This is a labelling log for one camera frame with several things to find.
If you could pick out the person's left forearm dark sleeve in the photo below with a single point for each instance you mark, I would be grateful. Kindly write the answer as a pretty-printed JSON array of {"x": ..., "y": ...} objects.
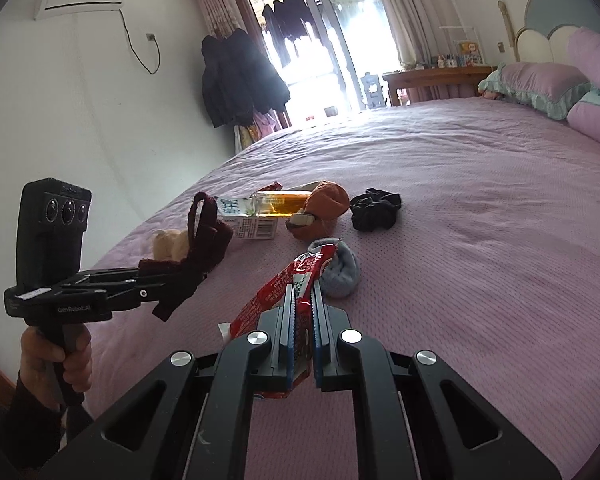
[{"x": 25, "y": 430}]

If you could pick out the row of small desk items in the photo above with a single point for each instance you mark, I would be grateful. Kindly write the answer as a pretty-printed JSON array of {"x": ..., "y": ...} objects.
[{"x": 442, "y": 61}]

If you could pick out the white green drink carton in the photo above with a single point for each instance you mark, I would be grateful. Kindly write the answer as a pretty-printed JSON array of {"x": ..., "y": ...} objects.
[{"x": 242, "y": 220}]

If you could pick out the black hanging coats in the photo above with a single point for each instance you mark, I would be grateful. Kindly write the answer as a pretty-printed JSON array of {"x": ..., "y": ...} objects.
[{"x": 240, "y": 75}]

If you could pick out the person's left hand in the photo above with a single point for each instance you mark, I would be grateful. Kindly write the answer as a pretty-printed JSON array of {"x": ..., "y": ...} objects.
[{"x": 35, "y": 365}]

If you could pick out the wooden bedpost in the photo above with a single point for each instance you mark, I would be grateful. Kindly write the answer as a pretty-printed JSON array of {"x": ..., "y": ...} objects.
[{"x": 504, "y": 20}]

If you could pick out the plain purple pillow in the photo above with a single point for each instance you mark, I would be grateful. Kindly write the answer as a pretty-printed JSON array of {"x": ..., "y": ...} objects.
[{"x": 595, "y": 55}]

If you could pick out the yellow box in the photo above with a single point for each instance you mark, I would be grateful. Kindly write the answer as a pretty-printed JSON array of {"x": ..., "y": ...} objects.
[{"x": 471, "y": 54}]

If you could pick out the amber lotion bottle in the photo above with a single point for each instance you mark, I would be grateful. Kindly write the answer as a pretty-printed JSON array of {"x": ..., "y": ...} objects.
[{"x": 280, "y": 205}]

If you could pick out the wooden desk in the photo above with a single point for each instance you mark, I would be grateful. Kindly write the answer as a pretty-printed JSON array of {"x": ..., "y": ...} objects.
[{"x": 435, "y": 80}]

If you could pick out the grey sock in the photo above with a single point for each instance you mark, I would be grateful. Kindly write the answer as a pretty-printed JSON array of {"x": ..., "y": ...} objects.
[{"x": 342, "y": 270}]

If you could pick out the sliding glass door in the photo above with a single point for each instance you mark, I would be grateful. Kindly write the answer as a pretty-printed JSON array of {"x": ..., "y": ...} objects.
[{"x": 340, "y": 35}]

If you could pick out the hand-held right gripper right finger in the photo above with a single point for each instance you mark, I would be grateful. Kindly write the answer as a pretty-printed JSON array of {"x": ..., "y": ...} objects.
[{"x": 318, "y": 345}]

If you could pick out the colourful hanging cloth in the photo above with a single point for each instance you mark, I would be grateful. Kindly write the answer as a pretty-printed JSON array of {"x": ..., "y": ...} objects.
[{"x": 252, "y": 130}]

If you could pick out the black scrunchie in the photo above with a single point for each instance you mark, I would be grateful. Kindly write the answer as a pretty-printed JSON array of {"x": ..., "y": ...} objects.
[{"x": 375, "y": 210}]

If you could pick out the dark clothes on line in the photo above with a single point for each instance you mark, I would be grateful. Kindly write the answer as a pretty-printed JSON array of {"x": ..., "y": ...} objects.
[{"x": 287, "y": 20}]

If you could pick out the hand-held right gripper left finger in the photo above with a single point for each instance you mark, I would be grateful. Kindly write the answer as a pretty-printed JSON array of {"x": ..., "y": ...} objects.
[{"x": 291, "y": 345}]

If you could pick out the small red wrapper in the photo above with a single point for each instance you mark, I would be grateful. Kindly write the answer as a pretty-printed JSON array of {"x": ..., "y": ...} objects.
[{"x": 276, "y": 186}]

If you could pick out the beige plush item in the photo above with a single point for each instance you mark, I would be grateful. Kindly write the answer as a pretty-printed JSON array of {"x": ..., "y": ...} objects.
[{"x": 167, "y": 245}]

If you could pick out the blue chair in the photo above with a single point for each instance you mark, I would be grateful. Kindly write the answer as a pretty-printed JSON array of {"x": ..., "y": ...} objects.
[{"x": 372, "y": 91}]

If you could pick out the blue white padded headboard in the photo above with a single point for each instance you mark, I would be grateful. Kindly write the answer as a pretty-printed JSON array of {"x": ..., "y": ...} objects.
[{"x": 545, "y": 15}]

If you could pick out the dark red knit cloth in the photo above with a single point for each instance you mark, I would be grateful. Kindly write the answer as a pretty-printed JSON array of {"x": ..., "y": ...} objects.
[{"x": 205, "y": 245}]

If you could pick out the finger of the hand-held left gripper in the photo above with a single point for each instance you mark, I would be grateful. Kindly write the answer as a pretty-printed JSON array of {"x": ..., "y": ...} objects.
[
  {"x": 125, "y": 294},
  {"x": 105, "y": 277}
]

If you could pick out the red snack wrapper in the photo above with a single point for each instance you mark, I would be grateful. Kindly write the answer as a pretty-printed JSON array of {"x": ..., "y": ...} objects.
[{"x": 270, "y": 295}]

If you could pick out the purple pillow with teal ruffle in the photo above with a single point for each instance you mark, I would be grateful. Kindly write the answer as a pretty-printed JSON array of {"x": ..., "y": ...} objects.
[
  {"x": 540, "y": 82},
  {"x": 595, "y": 122}
]

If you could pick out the brown sock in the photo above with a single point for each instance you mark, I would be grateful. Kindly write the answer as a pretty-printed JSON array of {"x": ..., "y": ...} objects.
[{"x": 327, "y": 200}]

